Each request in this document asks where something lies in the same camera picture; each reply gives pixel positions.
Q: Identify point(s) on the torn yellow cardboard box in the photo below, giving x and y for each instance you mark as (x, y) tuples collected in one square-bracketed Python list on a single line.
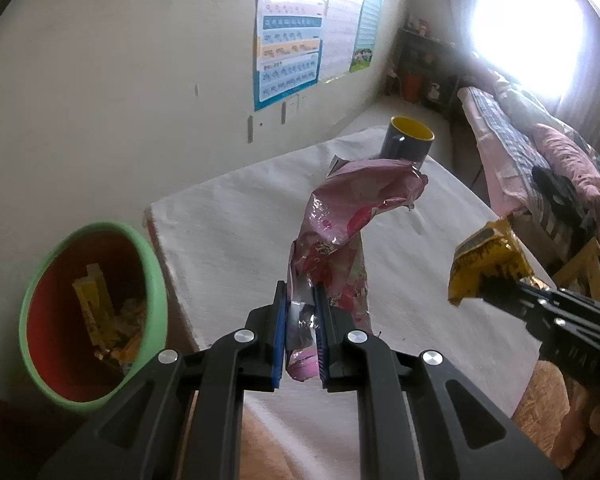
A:
[(95, 310)]

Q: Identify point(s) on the bed with plaid sheet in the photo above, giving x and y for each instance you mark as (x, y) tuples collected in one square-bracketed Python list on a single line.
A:
[(500, 135)]

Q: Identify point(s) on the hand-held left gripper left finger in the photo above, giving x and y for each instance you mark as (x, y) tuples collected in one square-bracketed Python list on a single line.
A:
[(280, 335)]

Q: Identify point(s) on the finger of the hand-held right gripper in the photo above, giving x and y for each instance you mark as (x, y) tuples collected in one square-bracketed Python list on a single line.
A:
[(530, 300)]

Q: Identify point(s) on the dark wooden shelf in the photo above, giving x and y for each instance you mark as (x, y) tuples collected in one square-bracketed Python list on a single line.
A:
[(430, 60)]

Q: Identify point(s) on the white chart wall poster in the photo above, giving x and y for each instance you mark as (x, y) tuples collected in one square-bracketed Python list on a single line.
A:
[(340, 35)]

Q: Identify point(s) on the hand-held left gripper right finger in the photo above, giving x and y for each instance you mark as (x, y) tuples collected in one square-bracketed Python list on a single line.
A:
[(321, 335)]

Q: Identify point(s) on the pink heart print wrapper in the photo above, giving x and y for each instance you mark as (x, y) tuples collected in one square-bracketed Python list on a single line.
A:
[(330, 240)]

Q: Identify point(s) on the yellow and gold snack wrapper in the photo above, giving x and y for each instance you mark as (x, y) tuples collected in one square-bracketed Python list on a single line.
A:
[(485, 255)]

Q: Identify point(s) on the green rimmed red trash bin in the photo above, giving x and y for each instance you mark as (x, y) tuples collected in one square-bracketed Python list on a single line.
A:
[(55, 310)]

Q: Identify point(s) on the green bordered wall poster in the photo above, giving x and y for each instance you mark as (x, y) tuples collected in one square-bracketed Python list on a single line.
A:
[(367, 25)]

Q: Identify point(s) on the red container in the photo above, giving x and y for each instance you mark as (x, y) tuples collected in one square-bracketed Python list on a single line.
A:
[(411, 87)]

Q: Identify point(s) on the yellow wooden chair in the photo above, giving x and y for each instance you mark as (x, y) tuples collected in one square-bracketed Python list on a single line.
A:
[(592, 265)]

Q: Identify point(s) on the pink quilt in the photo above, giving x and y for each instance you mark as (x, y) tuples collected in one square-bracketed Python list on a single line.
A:
[(565, 150)]

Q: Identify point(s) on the bright window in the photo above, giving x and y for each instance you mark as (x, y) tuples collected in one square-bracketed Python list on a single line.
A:
[(525, 25)]

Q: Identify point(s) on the white wall socket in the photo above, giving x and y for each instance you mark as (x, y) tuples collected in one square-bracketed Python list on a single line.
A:
[(296, 102)]

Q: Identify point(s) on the black cloth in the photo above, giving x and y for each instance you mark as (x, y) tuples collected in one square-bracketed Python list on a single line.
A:
[(555, 185)]

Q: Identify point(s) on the blue mug with yellow inside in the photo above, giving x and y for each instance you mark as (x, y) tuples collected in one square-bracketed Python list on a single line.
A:
[(405, 147)]

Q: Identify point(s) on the blue striped wall poster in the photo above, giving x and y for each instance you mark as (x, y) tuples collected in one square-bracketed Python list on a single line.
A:
[(290, 60)]

